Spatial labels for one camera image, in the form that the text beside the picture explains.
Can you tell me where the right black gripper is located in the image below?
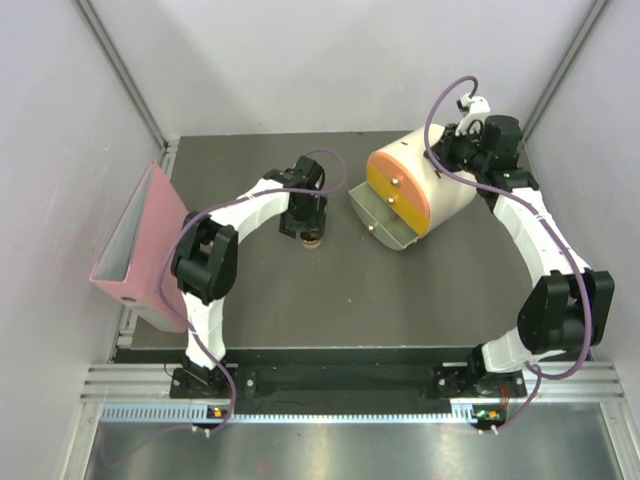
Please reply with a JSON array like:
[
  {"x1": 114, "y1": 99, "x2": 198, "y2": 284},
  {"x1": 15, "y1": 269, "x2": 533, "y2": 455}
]
[{"x1": 423, "y1": 128, "x2": 487, "y2": 179}]

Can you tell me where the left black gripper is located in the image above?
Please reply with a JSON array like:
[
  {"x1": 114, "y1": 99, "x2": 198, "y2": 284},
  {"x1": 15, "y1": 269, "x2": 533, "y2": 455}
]
[{"x1": 279, "y1": 192, "x2": 327, "y2": 239}]

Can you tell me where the round copper lid jar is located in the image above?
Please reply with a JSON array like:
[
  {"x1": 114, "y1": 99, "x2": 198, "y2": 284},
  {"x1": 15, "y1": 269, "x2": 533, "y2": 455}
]
[{"x1": 300, "y1": 236, "x2": 322, "y2": 249}]

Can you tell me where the white round drawer organizer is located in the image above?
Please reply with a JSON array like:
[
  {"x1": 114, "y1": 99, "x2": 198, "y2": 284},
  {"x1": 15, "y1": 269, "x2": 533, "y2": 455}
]
[{"x1": 376, "y1": 124, "x2": 476, "y2": 238}]

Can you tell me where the orange drawer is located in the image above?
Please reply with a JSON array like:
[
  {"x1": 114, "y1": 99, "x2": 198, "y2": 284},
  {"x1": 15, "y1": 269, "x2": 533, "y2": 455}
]
[{"x1": 368, "y1": 150, "x2": 430, "y2": 214}]

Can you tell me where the grey bottom drawer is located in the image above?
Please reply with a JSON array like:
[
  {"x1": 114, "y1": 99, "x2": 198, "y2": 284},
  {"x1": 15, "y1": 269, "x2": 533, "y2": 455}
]
[{"x1": 349, "y1": 182, "x2": 419, "y2": 251}]

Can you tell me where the yellow drawer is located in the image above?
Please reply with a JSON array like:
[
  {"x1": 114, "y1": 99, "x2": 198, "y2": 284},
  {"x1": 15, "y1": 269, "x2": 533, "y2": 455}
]
[{"x1": 366, "y1": 165, "x2": 431, "y2": 237}]

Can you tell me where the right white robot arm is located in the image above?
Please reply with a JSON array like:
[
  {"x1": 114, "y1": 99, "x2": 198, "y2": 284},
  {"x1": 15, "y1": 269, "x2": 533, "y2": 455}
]
[{"x1": 425, "y1": 115, "x2": 615, "y2": 396}]

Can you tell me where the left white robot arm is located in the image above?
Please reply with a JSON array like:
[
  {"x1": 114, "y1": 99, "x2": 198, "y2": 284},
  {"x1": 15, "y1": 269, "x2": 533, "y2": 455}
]
[{"x1": 171, "y1": 156, "x2": 327, "y2": 397}]

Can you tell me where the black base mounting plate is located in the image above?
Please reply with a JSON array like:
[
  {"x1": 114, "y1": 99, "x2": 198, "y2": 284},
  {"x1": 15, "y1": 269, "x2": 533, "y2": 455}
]
[{"x1": 170, "y1": 347, "x2": 526, "y2": 406}]

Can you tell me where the pink binder box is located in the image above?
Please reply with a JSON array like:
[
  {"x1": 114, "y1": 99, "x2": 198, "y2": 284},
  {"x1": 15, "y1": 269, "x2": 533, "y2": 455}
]
[{"x1": 90, "y1": 163, "x2": 187, "y2": 333}]

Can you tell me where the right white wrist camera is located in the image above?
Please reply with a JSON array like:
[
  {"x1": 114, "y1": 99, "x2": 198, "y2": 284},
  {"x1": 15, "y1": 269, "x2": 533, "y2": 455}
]
[{"x1": 455, "y1": 94, "x2": 491, "y2": 136}]

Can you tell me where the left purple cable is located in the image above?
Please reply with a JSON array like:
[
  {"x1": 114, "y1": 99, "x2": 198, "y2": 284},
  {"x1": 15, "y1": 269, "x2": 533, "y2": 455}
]
[{"x1": 158, "y1": 148, "x2": 348, "y2": 431}]

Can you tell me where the white slotted cable duct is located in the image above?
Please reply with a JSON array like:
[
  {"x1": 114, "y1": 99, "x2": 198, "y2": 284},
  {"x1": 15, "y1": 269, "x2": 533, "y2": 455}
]
[{"x1": 99, "y1": 401, "x2": 479, "y2": 425}]

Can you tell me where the aluminium frame rail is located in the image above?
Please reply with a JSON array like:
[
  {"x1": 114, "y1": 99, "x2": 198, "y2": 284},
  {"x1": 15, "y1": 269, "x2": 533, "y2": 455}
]
[{"x1": 80, "y1": 362, "x2": 624, "y2": 403}]

